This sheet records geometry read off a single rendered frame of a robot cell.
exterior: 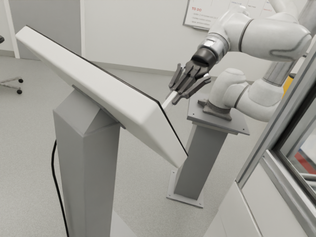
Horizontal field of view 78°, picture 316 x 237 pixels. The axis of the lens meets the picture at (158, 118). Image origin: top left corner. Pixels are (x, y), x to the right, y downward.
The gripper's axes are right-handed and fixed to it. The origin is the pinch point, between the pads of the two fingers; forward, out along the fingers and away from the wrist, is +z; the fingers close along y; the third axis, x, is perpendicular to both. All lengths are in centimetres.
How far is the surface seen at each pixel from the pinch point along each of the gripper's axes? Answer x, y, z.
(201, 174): 98, -1, 2
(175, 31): 185, -197, -189
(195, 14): 175, -178, -225
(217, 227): 23.1, 28.8, 20.7
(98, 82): -25.6, 0.7, 12.5
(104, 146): -4.9, -4.7, 22.5
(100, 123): -11.2, -5.6, 18.2
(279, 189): -3.2, 34.9, 6.3
